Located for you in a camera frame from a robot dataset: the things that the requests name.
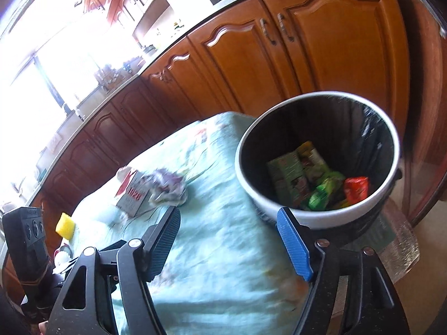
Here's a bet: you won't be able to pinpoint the small white carton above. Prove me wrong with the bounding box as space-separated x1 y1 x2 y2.
115 170 152 217

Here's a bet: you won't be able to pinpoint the crumpled purple wrapper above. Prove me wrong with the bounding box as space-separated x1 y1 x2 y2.
141 169 187 205

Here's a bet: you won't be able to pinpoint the green snack packet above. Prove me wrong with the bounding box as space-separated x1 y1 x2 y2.
307 171 346 210

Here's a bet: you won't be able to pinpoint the knife rack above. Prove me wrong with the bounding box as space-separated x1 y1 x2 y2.
99 70 121 89

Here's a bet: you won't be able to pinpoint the wooden door frame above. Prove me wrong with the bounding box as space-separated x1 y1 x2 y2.
391 0 447 224

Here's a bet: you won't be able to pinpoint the yellow foam fruit net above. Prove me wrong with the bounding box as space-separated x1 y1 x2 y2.
55 212 77 240

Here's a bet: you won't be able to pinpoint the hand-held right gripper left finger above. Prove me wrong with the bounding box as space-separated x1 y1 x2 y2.
46 206 182 335

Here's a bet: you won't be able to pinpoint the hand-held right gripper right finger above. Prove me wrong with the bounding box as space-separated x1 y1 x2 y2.
277 207 396 335

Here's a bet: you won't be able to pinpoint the white kitchen countertop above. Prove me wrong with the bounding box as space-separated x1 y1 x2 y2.
0 0 402 217

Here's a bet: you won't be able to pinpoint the white foam fruit net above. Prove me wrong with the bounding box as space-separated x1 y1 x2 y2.
56 246 75 273

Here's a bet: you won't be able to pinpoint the wooden lower cabinets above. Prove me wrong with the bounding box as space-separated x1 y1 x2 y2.
0 0 411 301

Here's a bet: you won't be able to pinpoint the light blue floral tablecloth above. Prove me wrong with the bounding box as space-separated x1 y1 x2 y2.
61 112 315 335

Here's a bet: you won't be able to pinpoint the brown and green carton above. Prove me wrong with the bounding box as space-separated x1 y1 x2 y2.
297 141 331 189

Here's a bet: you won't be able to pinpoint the shiny textured mat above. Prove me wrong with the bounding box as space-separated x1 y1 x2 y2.
335 199 420 287

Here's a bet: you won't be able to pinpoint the kitchen window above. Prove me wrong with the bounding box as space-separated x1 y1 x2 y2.
0 0 147 199

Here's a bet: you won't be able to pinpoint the white bin with black bag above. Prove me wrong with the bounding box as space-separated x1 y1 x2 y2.
235 91 403 233

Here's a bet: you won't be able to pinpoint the red snack packet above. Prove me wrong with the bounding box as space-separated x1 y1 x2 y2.
344 176 370 203

